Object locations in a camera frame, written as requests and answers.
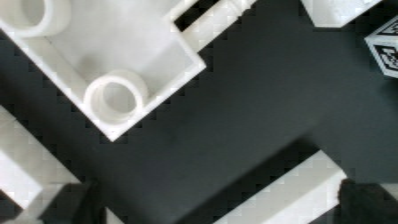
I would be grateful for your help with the white leg block with tag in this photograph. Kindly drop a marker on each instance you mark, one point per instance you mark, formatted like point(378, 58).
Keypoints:
point(383, 44)

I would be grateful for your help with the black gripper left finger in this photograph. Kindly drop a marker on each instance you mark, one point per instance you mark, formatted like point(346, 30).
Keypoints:
point(76, 207)

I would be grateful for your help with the white chair leg with tag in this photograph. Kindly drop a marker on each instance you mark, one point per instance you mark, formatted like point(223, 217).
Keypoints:
point(298, 198)

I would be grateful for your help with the white chair seat part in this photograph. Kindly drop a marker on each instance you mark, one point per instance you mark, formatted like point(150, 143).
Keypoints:
point(111, 52)

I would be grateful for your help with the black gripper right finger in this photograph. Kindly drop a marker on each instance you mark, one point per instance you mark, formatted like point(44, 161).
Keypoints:
point(369, 203)

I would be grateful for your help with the white chair back frame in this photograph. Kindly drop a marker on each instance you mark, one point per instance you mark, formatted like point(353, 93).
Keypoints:
point(214, 22)

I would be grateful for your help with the white front fence bar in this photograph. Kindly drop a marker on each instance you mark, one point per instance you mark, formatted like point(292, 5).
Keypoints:
point(33, 173)

